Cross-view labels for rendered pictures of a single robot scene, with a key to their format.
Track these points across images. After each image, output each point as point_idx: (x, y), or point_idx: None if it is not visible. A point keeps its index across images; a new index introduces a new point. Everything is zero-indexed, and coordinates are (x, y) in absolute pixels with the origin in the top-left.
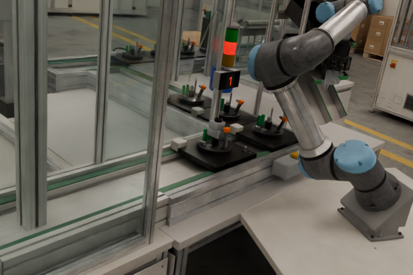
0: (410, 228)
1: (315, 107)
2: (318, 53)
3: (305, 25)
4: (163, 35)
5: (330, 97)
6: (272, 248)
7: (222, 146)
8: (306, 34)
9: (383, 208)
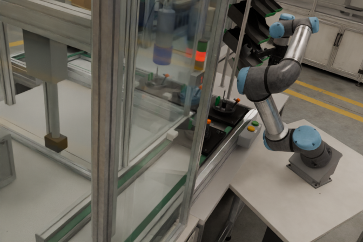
0: None
1: None
2: (294, 79)
3: (245, 26)
4: (207, 94)
5: None
6: (262, 209)
7: None
8: (284, 64)
9: (322, 166)
